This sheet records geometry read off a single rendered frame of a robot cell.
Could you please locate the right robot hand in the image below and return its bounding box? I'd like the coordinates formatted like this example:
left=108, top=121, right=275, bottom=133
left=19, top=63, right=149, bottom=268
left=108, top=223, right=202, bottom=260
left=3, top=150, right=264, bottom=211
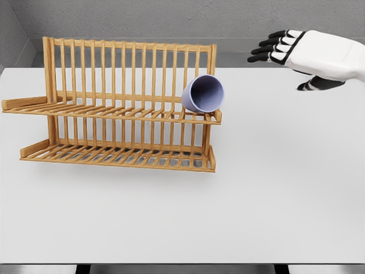
left=247, top=29, right=360, bottom=92

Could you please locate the lavender cup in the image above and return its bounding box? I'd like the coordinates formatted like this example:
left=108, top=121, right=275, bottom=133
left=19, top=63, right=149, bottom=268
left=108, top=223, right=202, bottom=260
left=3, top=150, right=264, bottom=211
left=181, top=74, right=225, bottom=114

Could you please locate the wooden two-tier dish rack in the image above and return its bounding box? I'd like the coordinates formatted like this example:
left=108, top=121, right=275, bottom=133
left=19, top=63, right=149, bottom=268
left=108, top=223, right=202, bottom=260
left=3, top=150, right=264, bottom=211
left=1, top=36, right=222, bottom=173

